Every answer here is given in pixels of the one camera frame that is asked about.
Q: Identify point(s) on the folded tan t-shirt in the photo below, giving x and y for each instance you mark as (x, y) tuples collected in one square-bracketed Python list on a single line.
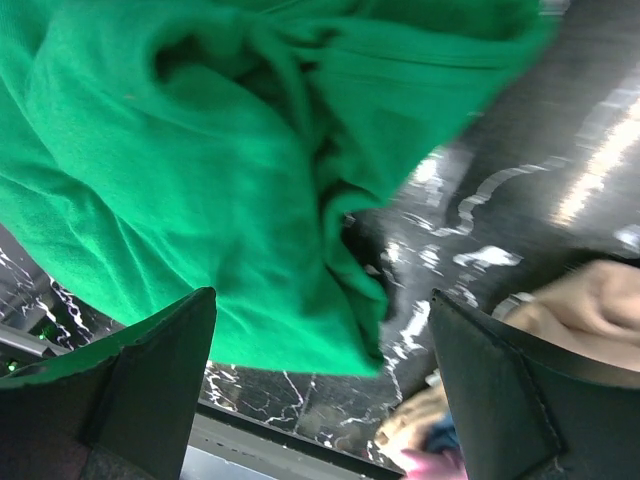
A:
[(593, 311)]

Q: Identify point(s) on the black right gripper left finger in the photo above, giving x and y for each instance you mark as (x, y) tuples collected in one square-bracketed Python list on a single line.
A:
[(118, 408)]

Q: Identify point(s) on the folded dark blue t-shirt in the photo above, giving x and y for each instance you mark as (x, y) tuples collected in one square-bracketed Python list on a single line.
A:
[(442, 436)]

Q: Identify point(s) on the green t-shirt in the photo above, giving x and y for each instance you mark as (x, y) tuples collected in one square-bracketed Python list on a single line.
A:
[(152, 148)]

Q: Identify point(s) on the folded pink t-shirt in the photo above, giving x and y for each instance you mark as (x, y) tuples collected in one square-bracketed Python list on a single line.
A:
[(447, 465)]

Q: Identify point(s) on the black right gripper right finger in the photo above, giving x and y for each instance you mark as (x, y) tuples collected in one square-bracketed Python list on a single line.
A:
[(524, 408)]

